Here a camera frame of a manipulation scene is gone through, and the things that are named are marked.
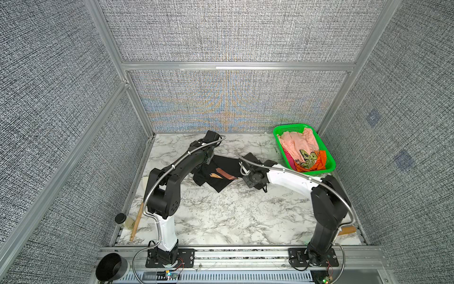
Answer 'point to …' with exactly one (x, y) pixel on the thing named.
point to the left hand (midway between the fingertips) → (199, 151)
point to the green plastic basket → (330, 164)
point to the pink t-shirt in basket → (294, 142)
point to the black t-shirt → (218, 173)
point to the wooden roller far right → (346, 229)
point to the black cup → (111, 267)
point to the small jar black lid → (128, 222)
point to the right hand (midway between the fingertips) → (250, 176)
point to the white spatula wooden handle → (136, 222)
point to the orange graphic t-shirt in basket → (315, 161)
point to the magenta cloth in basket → (291, 158)
